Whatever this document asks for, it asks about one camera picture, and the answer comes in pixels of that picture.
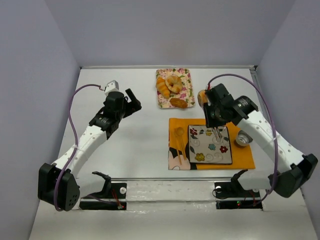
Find glazed ring donut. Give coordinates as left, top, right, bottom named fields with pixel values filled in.
left=197, top=90, right=208, bottom=108

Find stainless steel serving tongs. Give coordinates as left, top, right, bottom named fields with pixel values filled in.
left=212, top=127, right=223, bottom=142

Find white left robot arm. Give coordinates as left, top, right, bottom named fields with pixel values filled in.
left=37, top=88, right=142, bottom=212

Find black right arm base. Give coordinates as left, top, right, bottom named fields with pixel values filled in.
left=212, top=181, right=263, bottom=210

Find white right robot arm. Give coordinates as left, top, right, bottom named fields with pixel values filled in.
left=202, top=83, right=318, bottom=198

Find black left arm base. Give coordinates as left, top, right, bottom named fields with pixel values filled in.
left=79, top=182, right=127, bottom=211

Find striped croissant bread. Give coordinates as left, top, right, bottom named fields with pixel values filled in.
left=155, top=77, right=170, bottom=99

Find twisted pretzel bread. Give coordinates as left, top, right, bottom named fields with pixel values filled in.
left=165, top=75, right=183, bottom=94

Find square flower-patterned plate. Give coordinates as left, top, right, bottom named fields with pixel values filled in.
left=188, top=125, right=233, bottom=165

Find small brown cup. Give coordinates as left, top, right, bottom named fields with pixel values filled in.
left=234, top=130, right=253, bottom=148

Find wooden spoon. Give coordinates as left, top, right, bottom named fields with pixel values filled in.
left=174, top=127, right=187, bottom=161

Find floral rectangular tray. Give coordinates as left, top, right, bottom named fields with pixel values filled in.
left=155, top=68, right=196, bottom=109

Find brown fried pastry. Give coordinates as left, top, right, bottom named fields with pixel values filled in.
left=169, top=98, right=188, bottom=109

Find wooden chopstick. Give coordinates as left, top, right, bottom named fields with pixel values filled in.
left=175, top=136, right=182, bottom=165

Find orange cloth placemat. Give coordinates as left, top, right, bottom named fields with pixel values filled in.
left=168, top=118, right=255, bottom=171

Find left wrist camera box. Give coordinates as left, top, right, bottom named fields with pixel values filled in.
left=104, top=80, right=119, bottom=97

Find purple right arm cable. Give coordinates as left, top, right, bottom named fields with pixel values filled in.
left=206, top=73, right=279, bottom=207

